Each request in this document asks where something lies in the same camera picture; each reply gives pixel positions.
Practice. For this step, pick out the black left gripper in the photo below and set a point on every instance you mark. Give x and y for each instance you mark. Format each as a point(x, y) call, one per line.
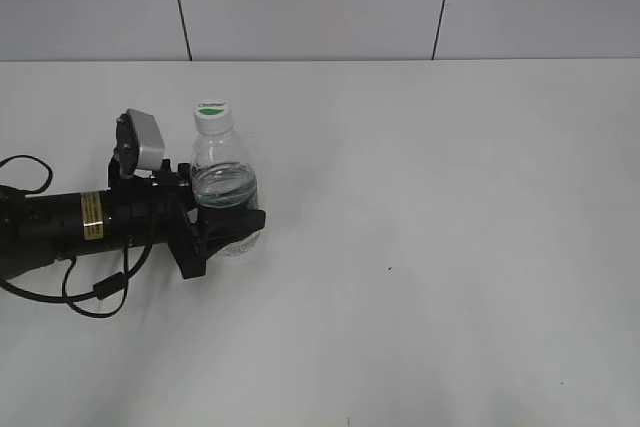
point(141, 211)

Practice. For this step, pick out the clear green-label water bottle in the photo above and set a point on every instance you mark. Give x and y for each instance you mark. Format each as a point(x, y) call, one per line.
point(222, 174)

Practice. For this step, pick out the white green bottle cap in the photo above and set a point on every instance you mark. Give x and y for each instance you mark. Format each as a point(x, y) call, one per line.
point(213, 117)

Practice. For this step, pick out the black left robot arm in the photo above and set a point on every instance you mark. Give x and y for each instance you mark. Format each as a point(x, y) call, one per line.
point(37, 230)

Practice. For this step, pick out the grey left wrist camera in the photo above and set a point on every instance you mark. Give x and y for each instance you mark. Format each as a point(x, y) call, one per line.
point(139, 143)

